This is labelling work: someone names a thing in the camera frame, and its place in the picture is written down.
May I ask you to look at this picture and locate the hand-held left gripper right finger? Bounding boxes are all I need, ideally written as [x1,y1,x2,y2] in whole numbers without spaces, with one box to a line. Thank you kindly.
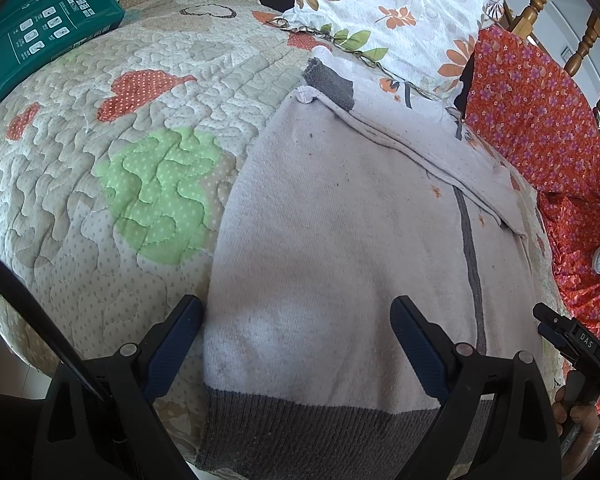
[390,295,563,480]

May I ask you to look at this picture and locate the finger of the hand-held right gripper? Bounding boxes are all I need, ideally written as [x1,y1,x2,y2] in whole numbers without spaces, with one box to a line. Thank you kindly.
[538,323,579,359]
[532,303,569,334]

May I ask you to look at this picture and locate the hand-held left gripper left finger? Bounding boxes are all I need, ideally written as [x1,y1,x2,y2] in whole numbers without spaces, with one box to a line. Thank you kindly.
[32,295,204,480]

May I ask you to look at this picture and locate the white floral embroidered cardigan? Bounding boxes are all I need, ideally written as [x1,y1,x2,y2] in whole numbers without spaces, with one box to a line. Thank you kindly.
[195,46,548,471]

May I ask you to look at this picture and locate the person's right hand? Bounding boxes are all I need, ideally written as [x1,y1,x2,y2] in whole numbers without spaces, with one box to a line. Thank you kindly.
[551,386,600,444]

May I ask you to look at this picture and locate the orange floral cloth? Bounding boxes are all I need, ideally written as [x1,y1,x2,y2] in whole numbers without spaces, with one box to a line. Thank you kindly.
[462,25,600,416]

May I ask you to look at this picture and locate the quilted heart pattern bedspread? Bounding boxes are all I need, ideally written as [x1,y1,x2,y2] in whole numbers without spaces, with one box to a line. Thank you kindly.
[0,0,581,480]

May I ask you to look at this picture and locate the wooden headboard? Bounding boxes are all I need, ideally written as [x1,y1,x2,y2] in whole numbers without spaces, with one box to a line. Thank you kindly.
[455,0,600,116]

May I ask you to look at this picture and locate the white floral pillow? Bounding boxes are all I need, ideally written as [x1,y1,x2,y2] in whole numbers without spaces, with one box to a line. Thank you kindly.
[280,0,506,101]

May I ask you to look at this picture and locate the green package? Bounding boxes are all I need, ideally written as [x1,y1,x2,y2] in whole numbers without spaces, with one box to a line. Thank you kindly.
[0,0,126,116]

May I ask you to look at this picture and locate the black cable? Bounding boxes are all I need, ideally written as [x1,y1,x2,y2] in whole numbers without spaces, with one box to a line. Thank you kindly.
[0,240,106,401]

